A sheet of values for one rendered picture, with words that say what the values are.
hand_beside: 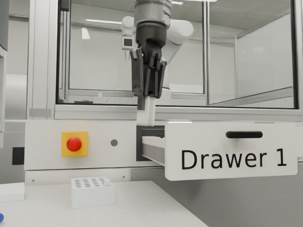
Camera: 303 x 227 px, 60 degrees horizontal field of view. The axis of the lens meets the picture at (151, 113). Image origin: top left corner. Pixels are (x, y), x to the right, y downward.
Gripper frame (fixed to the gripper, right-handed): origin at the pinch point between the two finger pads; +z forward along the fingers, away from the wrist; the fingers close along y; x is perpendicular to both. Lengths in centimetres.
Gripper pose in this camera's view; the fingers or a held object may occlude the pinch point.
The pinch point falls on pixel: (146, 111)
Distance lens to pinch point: 63.6
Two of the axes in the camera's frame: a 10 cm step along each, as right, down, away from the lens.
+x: -8.4, -0.4, 5.5
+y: 5.4, 0.6, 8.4
